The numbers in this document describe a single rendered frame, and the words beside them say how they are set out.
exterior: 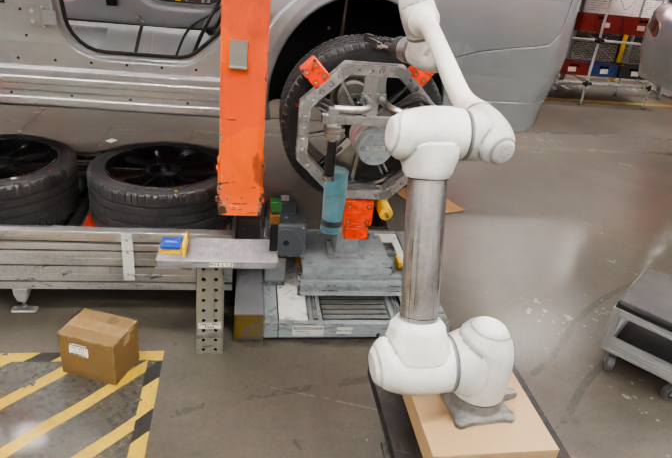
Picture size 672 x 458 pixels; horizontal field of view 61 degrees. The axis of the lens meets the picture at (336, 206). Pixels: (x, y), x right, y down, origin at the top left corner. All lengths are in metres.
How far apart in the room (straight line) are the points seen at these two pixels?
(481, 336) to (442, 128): 0.56
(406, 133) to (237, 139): 0.88
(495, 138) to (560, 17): 1.51
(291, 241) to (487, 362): 1.16
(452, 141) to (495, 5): 1.39
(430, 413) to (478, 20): 1.71
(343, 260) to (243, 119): 0.84
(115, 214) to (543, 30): 2.04
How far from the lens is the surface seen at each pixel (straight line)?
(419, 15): 1.85
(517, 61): 2.83
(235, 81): 2.06
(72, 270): 2.56
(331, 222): 2.21
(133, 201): 2.49
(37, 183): 2.66
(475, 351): 1.59
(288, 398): 2.21
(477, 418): 1.72
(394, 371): 1.53
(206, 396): 2.22
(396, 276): 2.64
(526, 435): 1.75
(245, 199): 2.21
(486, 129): 1.46
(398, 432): 1.74
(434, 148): 1.40
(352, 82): 2.71
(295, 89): 2.23
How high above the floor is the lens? 1.55
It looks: 26 degrees down
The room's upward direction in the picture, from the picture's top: 6 degrees clockwise
